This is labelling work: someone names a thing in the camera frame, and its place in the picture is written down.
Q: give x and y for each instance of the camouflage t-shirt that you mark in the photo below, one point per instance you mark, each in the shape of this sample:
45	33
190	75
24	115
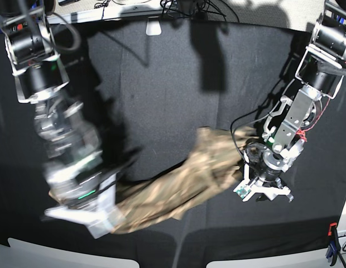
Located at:
213	166

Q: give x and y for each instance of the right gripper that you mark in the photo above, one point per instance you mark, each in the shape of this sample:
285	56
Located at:
82	185

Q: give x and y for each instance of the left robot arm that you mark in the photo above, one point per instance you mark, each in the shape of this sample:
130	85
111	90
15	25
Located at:
320	72

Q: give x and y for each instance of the clamp bottom right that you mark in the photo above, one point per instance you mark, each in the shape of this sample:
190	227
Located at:
333	245

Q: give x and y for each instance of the white tag on cloth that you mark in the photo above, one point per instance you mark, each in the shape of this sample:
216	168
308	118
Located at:
153	28

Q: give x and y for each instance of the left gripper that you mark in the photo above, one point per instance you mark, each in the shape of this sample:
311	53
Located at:
269	168

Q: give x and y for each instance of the black table cloth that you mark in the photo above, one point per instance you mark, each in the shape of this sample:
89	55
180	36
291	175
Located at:
147	95

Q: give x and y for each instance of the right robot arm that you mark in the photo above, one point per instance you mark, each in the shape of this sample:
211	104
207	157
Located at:
41	80

